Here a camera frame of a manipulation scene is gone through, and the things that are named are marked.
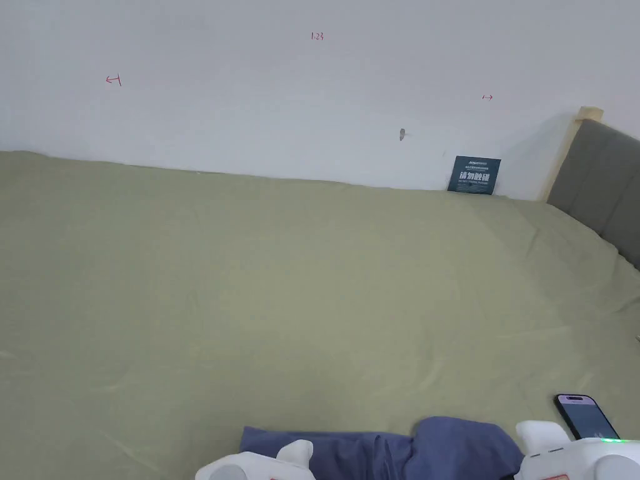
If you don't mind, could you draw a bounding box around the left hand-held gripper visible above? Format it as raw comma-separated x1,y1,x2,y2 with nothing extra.
195,439,315,480

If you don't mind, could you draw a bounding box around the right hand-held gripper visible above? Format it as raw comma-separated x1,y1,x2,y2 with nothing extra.
514,421,640,480

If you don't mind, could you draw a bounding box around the dark sign card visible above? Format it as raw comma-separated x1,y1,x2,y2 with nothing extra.
447,155,502,196

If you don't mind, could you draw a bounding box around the grey padded headboard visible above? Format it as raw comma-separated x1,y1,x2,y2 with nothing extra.
537,106,640,272

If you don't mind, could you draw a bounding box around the bed with pale green sheet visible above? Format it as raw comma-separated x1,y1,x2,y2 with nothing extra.
0,150,640,480

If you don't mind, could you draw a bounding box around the black smartphone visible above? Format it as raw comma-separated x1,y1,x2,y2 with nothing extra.
554,394,623,441

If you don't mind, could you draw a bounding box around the dark blue shirt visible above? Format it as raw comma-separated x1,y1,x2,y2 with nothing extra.
238,417,526,480

